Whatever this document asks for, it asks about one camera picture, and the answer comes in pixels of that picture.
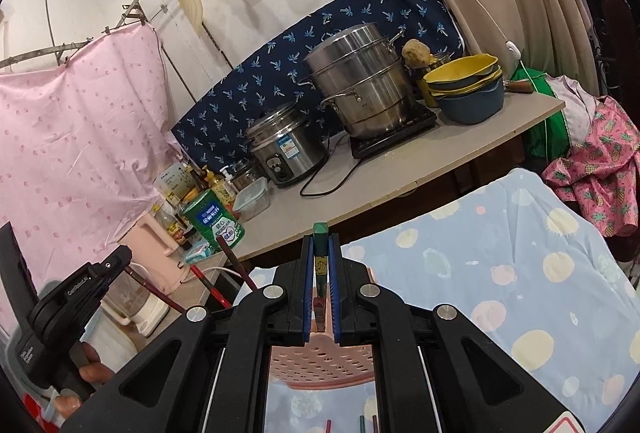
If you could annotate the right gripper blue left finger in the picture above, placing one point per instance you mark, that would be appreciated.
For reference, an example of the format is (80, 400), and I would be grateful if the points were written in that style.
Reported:
(308, 265)

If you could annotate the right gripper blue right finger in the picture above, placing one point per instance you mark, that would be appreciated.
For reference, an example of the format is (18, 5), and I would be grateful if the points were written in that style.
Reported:
(334, 286)

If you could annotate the green chopstick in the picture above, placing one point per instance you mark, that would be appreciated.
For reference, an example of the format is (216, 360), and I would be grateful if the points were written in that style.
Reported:
(321, 262)

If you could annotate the pink perforated utensil holder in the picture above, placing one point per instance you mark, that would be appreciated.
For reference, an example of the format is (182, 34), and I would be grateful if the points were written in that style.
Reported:
(321, 364)

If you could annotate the left human hand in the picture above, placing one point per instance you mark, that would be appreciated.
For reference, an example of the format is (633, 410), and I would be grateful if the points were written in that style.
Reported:
(84, 373)

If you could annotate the brown chopstick in holder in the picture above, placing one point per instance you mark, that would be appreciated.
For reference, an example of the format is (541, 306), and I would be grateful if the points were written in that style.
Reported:
(237, 265)

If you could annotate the clear plastic food container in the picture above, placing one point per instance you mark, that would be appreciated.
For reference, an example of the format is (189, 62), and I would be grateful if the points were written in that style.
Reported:
(252, 200)

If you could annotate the white blender base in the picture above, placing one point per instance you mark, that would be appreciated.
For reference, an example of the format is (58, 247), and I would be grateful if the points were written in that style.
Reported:
(129, 303)

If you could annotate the steel rice cooker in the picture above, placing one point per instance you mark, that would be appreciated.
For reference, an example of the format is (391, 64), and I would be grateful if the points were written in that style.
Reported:
(285, 146)

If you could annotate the green milk powder tin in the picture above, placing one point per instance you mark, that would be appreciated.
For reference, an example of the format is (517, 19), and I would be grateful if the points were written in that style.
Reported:
(212, 220)

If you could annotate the pink electric kettle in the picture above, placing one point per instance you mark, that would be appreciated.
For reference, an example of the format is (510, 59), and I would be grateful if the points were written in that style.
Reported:
(157, 252)

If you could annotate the black induction cooktop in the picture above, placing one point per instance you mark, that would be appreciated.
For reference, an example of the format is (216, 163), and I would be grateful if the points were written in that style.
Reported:
(420, 120)

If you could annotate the large steel steamer pot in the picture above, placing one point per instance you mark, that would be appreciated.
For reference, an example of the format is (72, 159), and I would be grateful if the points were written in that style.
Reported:
(360, 76)

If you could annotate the pink patterned curtain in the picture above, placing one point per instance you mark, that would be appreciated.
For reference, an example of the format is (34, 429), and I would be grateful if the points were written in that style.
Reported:
(81, 147)

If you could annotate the dark blue bowl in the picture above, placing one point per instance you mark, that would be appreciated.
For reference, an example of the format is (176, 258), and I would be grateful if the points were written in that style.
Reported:
(475, 107)

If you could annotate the blue polka dot tablecloth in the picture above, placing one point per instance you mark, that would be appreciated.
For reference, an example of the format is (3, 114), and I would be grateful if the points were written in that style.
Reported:
(533, 275)

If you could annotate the yellow bowl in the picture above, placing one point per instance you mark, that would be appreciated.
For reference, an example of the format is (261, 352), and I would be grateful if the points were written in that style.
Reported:
(462, 72)

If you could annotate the pink pineapple garment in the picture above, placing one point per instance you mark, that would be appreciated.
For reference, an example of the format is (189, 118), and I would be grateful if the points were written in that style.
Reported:
(602, 175)

